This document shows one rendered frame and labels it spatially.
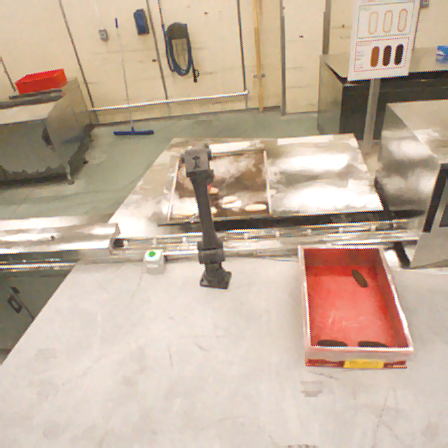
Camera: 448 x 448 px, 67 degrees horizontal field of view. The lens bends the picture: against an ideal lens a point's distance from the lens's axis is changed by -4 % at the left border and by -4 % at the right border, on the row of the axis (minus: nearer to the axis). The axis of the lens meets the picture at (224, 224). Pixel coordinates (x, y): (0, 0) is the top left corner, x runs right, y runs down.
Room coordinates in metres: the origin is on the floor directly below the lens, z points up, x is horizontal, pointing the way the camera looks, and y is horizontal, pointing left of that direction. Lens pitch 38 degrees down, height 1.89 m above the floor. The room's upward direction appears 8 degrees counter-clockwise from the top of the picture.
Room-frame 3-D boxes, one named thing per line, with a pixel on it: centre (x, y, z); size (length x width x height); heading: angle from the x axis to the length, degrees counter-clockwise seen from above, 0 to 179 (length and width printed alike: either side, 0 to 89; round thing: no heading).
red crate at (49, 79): (4.53, 1.96, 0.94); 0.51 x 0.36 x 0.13; 87
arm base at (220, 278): (1.00, 0.06, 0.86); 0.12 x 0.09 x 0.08; 71
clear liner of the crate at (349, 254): (0.76, -0.39, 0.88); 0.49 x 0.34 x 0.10; 168
